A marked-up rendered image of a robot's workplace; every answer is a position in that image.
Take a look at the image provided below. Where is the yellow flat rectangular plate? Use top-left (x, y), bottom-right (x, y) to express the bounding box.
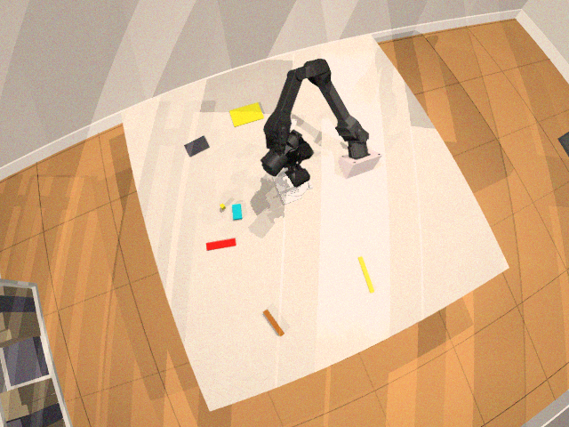
top-left (229, 102), bottom-right (264, 127)

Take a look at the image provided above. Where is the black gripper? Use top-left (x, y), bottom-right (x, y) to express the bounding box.
top-left (284, 151), bottom-right (311, 188)

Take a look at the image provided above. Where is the red flat bar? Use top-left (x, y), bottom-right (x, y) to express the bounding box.
top-left (206, 238), bottom-right (236, 251)

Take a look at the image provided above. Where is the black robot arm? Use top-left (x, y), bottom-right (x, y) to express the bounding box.
top-left (260, 58), bottom-right (371, 177)

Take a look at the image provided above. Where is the yellow flat bar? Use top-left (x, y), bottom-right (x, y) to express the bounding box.
top-left (358, 256), bottom-right (374, 294)

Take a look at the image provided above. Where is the cyan rectangular block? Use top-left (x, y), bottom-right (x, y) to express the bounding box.
top-left (232, 204), bottom-right (242, 220)

